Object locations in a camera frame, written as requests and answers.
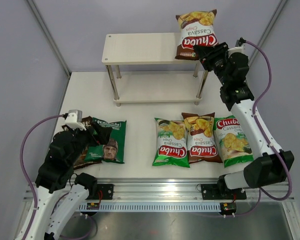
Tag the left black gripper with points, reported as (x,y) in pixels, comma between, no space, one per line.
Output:
(103,132)

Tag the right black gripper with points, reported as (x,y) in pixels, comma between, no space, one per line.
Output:
(207,54)

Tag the green Kettle hand cooked bag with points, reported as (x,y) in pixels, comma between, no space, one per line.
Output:
(113,151)

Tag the brown Chuba cassava bag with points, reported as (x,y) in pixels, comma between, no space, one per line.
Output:
(196,29)
(200,143)

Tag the brown Kettle sea salt bag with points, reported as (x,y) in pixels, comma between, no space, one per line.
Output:
(79,163)

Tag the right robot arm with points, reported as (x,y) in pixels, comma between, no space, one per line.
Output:
(270,169)

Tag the white two-tier wooden shelf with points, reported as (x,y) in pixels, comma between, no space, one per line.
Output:
(184,84)

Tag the green Chuba cassava bag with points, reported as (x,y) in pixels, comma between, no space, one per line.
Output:
(171,143)

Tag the green white Chuba bag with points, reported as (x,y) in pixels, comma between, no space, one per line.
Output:
(233,144)

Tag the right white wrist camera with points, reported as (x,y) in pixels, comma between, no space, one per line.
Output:
(239,47)

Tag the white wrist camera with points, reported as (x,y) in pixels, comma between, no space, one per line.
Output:
(73,120)
(239,47)

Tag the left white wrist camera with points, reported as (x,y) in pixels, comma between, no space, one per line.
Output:
(73,120)

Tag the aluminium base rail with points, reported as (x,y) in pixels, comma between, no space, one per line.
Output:
(165,190)

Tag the white slotted cable duct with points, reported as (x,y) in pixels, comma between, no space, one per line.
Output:
(140,207)

